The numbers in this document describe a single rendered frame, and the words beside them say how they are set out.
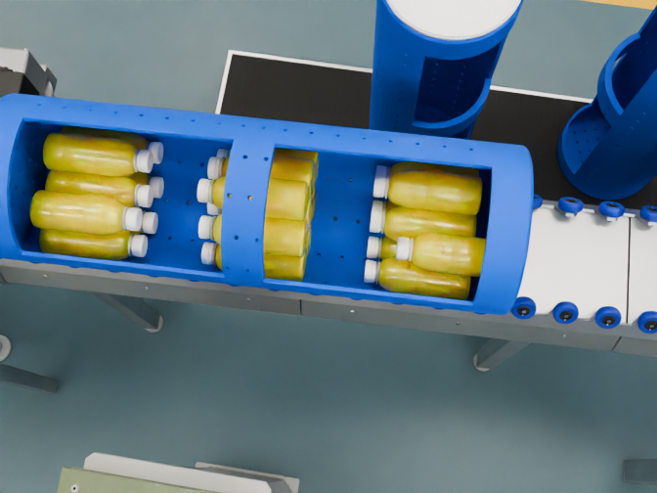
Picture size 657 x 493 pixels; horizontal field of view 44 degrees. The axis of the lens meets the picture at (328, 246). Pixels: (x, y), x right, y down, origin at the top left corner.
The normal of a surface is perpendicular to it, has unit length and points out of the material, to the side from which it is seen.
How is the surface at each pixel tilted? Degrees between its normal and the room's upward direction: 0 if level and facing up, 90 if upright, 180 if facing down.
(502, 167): 24
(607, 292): 0
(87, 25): 0
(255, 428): 0
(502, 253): 31
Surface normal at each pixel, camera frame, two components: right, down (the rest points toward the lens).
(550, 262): -0.03, -0.25
